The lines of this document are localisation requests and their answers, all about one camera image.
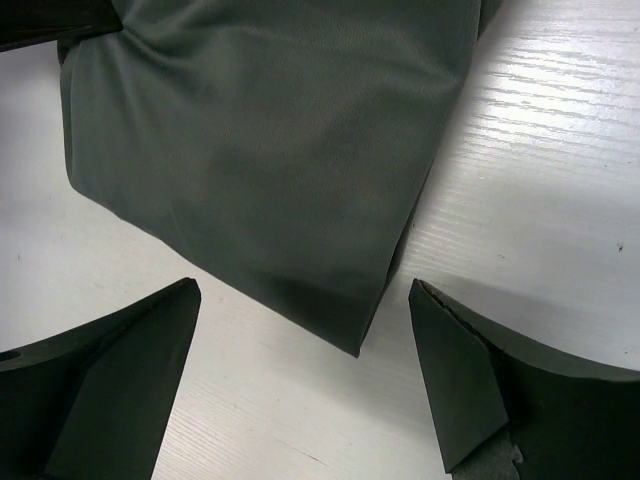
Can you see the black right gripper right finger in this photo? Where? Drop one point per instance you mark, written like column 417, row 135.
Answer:
column 505, row 406

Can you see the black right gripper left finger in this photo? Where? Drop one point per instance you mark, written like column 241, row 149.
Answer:
column 94, row 402

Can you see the dark grey t shirt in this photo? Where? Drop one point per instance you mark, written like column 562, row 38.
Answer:
column 281, row 146

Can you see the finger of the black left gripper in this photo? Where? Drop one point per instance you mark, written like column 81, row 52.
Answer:
column 31, row 22

